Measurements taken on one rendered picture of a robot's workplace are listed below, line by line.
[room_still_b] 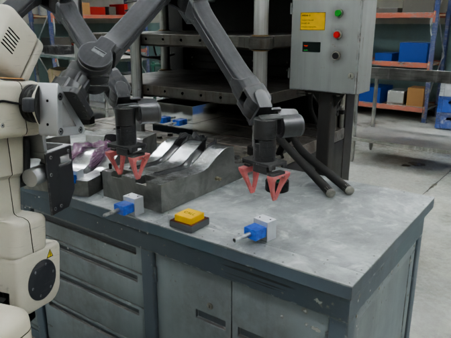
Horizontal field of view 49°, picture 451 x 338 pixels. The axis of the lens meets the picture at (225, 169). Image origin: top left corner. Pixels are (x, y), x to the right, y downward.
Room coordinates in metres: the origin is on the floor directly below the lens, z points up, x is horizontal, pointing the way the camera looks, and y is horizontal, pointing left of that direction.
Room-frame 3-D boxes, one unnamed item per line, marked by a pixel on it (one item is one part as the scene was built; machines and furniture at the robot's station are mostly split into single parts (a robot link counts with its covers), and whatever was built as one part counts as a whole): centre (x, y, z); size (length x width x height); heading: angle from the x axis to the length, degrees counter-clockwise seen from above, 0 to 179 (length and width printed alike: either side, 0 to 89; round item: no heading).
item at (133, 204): (1.34, 0.30, 0.83); 0.13 x 0.05 x 0.05; 142
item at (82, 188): (1.79, 0.49, 0.86); 0.50 x 0.26 x 0.11; 161
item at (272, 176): (1.18, -0.12, 0.96); 0.07 x 0.07 x 0.09; 43
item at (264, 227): (1.17, -0.07, 0.83); 0.13 x 0.05 x 0.05; 133
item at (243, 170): (1.22, -0.08, 0.96); 0.07 x 0.07 x 0.09; 43
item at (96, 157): (1.78, 0.48, 0.90); 0.26 x 0.18 x 0.08; 161
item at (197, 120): (2.62, 0.12, 0.87); 0.50 x 0.27 x 0.17; 144
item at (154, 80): (2.71, 0.10, 0.96); 1.29 x 0.83 x 0.18; 54
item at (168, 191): (1.65, 0.15, 0.87); 0.50 x 0.26 x 0.14; 144
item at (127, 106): (1.37, 0.28, 1.10); 0.07 x 0.06 x 0.07; 115
